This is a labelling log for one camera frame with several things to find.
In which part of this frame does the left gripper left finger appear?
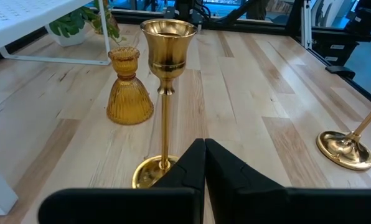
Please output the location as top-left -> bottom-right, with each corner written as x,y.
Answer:
37,138 -> 207,224

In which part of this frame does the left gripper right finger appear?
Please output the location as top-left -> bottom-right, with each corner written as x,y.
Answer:
205,138 -> 371,224

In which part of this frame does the amber ribbed glass candle holder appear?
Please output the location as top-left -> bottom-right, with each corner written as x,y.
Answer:
106,45 -> 154,126

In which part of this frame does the brass goblet-cup candlestick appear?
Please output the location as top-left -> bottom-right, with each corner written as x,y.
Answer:
131,18 -> 199,190

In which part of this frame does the brass candlestick trumpet base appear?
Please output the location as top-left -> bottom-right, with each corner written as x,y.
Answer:
316,98 -> 371,171

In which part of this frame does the black table clamp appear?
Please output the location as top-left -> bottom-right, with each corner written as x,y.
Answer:
324,64 -> 357,80

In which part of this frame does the black equipment box with labels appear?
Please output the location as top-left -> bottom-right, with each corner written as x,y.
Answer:
311,29 -> 360,67

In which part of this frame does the white perforated metal shelf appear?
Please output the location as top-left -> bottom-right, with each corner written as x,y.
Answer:
0,0 -> 112,217

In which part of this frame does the white vertical post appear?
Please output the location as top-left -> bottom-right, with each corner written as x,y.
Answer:
299,0 -> 313,50

